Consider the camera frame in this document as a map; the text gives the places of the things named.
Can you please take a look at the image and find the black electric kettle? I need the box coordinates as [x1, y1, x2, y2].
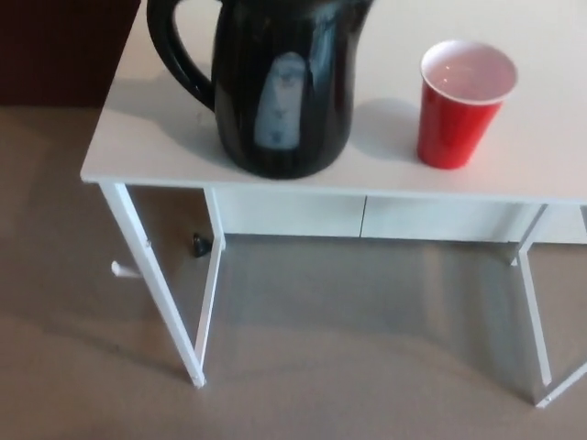
[145, 0, 372, 181]

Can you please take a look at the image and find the red plastic cup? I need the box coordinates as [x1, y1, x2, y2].
[415, 39, 519, 171]

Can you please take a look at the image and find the small black floor object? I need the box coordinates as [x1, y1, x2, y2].
[191, 232, 212, 259]

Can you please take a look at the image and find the white table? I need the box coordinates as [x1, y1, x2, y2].
[80, 0, 587, 409]

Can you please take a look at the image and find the white table leg hook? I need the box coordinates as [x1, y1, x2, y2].
[109, 259, 141, 280]

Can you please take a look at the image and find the dark red-brown cabinet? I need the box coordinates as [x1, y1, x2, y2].
[0, 0, 141, 109]

